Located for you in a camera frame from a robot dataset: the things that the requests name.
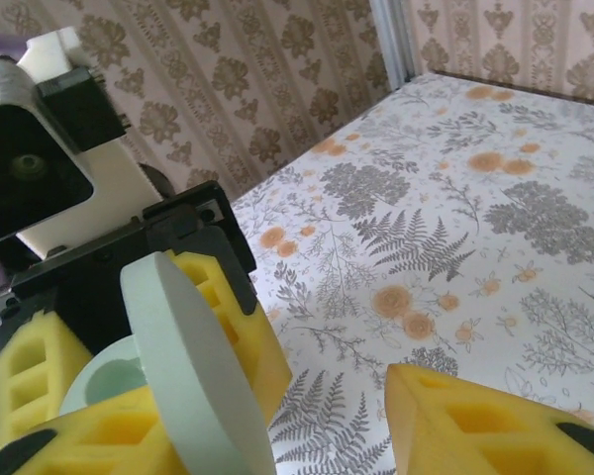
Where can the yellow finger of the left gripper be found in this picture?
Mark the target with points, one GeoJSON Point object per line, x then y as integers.
{"type": "Point", "coordinates": [64, 351]}
{"type": "Point", "coordinates": [257, 356]}

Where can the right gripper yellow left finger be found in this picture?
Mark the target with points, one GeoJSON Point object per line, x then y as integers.
{"type": "Point", "coordinates": [119, 406]}

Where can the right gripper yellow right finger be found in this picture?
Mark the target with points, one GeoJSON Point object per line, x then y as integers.
{"type": "Point", "coordinates": [416, 420]}

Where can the pale green bowl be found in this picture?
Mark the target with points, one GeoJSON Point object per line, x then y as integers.
{"type": "Point", "coordinates": [193, 346]}

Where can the left aluminium frame post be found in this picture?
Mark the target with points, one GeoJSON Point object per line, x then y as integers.
{"type": "Point", "coordinates": [393, 39]}

